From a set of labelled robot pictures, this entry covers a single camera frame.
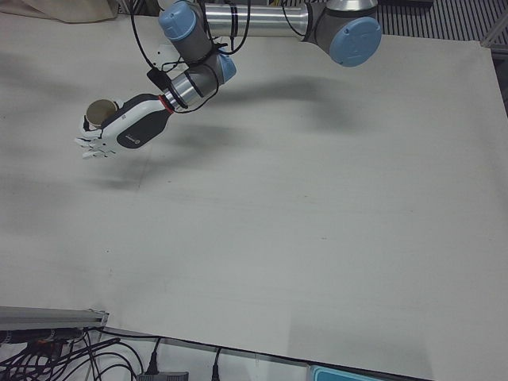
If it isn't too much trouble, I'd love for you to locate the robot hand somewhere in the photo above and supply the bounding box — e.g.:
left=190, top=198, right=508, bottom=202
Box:
left=75, top=93, right=173, bottom=160

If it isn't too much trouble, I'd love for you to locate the single paper cup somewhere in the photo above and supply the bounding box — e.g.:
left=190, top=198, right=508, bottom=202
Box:
left=85, top=98, right=121, bottom=131

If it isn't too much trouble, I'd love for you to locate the black multiport hub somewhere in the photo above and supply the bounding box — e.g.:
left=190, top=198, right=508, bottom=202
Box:
left=0, top=327, right=87, bottom=347

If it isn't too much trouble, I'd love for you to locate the dark slatted grille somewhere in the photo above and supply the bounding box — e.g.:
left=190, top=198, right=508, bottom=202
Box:
left=375, top=0, right=440, bottom=39

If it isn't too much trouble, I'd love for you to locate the blue plastic bin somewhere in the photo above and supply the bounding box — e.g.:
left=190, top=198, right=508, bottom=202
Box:
left=308, top=364, right=416, bottom=381

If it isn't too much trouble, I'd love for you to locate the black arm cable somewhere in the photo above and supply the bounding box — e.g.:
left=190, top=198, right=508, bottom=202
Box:
left=129, top=0, right=305, bottom=114

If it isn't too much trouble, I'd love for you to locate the white metal mounting bracket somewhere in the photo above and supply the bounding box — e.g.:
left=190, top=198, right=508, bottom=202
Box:
left=155, top=43, right=176, bottom=71

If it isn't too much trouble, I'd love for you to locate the aluminium profile post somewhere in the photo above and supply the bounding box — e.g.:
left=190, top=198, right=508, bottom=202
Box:
left=0, top=305, right=111, bottom=331

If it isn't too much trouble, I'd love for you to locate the black power cable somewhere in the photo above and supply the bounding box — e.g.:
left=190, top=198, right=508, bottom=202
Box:
left=210, top=345, right=224, bottom=381
left=147, top=336, right=164, bottom=376

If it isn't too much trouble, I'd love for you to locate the aluminium frame profile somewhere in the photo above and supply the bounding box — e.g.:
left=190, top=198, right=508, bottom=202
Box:
left=481, top=20, right=508, bottom=57

